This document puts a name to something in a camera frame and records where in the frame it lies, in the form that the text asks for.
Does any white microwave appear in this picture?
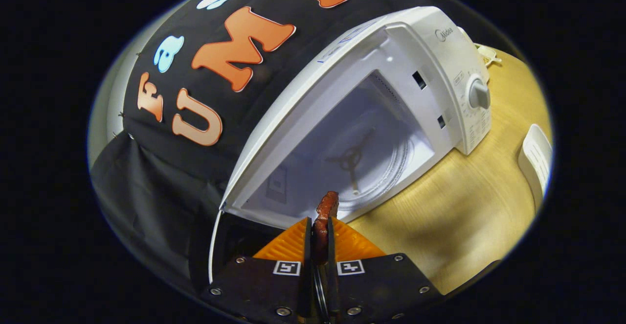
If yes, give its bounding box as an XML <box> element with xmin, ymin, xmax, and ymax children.
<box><xmin>208</xmin><ymin>6</ymin><xmax>492</xmax><ymax>285</ymax></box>

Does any glass turntable plate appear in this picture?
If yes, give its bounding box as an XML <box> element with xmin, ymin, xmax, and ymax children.
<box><xmin>298</xmin><ymin>118</ymin><xmax>416</xmax><ymax>212</ymax></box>

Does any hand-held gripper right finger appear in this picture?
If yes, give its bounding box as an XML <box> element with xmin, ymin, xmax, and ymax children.
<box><xmin>327</xmin><ymin>217</ymin><xmax>443</xmax><ymax>322</ymax></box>

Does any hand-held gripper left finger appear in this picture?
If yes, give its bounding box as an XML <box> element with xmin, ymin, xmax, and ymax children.
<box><xmin>201</xmin><ymin>217</ymin><xmax>312</xmax><ymax>322</ymax></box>

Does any white rectangular dish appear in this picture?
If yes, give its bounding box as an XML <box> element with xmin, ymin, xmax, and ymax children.
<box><xmin>518</xmin><ymin>123</ymin><xmax>553</xmax><ymax>212</ymax></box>

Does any black backdrop cloth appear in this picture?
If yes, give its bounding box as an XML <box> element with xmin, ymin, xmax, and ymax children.
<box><xmin>90</xmin><ymin>0</ymin><xmax>392</xmax><ymax>285</ymax></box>

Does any red meat piece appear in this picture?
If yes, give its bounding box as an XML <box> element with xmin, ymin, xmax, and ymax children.
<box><xmin>313</xmin><ymin>191</ymin><xmax>339</xmax><ymax>266</ymax></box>

